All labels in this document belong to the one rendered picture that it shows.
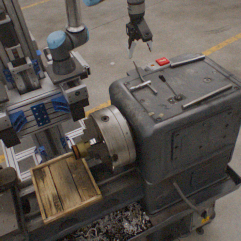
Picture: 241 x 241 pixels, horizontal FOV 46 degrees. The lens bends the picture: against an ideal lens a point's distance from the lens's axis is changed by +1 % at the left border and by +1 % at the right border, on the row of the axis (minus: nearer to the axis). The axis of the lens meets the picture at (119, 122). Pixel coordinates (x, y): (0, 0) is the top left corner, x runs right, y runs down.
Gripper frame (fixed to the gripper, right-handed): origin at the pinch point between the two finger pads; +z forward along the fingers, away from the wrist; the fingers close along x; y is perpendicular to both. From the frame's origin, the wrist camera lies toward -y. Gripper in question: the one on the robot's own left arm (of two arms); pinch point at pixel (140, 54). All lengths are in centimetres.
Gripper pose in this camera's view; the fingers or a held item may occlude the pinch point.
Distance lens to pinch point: 139.3
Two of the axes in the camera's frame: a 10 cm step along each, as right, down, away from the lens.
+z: 1.0, 7.2, 6.8
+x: -9.0, 3.6, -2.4
